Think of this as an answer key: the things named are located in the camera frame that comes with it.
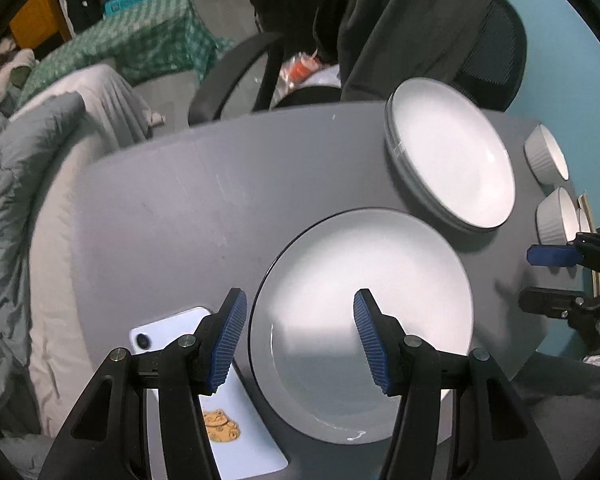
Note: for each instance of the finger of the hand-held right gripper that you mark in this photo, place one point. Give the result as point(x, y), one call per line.
point(545, 300)
point(550, 255)

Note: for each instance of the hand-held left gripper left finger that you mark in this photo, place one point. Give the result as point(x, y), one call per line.
point(227, 345)

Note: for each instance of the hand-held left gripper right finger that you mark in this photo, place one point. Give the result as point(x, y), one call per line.
point(372, 345)

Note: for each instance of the white ribbed bowl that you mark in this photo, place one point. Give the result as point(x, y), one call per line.
point(545, 155)
point(584, 220)
point(555, 217)

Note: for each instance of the large white plate dark rim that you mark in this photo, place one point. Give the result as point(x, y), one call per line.
point(330, 280)

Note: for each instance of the wooden strip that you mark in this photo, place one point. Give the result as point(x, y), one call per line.
point(592, 240)

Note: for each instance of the white smartphone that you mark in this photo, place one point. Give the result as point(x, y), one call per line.
point(245, 440)

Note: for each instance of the white plate grey rim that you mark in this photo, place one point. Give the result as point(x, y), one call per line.
point(408, 187)
point(414, 186)
point(450, 155)

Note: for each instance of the beige blanket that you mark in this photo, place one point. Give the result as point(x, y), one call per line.
point(60, 260)

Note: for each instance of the black office chair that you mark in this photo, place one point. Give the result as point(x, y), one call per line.
point(500, 60)

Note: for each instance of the dark grey jacket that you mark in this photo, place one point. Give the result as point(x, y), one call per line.
point(405, 20)

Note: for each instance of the orange packet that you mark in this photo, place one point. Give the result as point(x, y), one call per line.
point(302, 67)

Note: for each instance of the green checkered cloth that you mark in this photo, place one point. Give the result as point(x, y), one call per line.
point(145, 35)

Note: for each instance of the pile of clothes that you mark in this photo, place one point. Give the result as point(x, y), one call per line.
point(10, 72)

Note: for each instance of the teal plastic basket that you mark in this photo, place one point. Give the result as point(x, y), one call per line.
point(130, 2)

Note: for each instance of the wooden cabinet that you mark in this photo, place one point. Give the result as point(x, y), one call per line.
point(35, 15)

